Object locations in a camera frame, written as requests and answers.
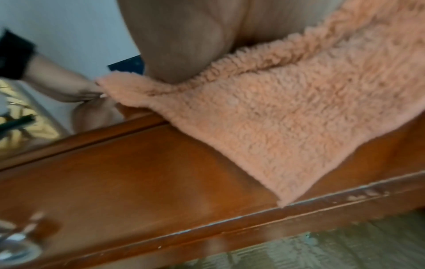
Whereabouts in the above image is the gold patterned fabric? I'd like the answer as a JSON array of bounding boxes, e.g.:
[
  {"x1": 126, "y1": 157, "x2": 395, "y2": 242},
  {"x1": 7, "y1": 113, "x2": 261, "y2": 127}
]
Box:
[{"x1": 0, "y1": 78, "x2": 64, "y2": 160}]

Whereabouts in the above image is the person's left forearm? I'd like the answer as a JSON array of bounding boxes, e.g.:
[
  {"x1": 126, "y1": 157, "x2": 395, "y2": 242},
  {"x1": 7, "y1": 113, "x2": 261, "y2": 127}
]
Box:
[{"x1": 20, "y1": 54, "x2": 77, "y2": 93}]

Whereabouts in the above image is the peach fluffy cloth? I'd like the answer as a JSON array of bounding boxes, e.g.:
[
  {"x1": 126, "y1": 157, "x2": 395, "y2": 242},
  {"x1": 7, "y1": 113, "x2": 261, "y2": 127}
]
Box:
[{"x1": 96, "y1": 0, "x2": 425, "y2": 208}]

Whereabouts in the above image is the person's right hand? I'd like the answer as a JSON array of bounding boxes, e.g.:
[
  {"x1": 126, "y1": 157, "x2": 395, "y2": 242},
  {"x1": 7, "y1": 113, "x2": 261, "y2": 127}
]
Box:
[{"x1": 116, "y1": 0, "x2": 347, "y2": 85}]

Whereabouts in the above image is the green patterned carpet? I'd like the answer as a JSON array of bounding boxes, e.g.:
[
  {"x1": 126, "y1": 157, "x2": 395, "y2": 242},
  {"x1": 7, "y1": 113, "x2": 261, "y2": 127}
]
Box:
[{"x1": 178, "y1": 209, "x2": 425, "y2": 269}]

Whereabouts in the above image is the dark blue object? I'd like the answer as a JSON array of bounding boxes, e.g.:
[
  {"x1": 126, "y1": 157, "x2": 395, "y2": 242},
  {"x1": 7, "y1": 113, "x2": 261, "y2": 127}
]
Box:
[{"x1": 107, "y1": 55, "x2": 146, "y2": 76}]

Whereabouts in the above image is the black thin rod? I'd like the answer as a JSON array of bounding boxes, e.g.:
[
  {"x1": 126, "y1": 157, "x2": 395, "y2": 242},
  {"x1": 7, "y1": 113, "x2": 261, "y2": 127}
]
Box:
[{"x1": 0, "y1": 115, "x2": 36, "y2": 133}]

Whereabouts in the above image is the silver metal handle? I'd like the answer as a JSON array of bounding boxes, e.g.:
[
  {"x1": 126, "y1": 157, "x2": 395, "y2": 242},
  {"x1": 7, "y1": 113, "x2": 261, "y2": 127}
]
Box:
[{"x1": 0, "y1": 211, "x2": 45, "y2": 263}]

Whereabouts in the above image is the person's left hand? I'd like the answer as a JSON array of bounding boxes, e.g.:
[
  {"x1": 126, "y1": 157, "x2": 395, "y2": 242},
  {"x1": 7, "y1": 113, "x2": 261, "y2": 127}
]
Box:
[{"x1": 42, "y1": 75, "x2": 110, "y2": 104}]

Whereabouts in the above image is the brown wooden furniture panel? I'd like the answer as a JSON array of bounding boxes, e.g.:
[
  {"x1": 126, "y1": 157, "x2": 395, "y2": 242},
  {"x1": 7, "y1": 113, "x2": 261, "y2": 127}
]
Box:
[{"x1": 0, "y1": 103, "x2": 425, "y2": 269}]

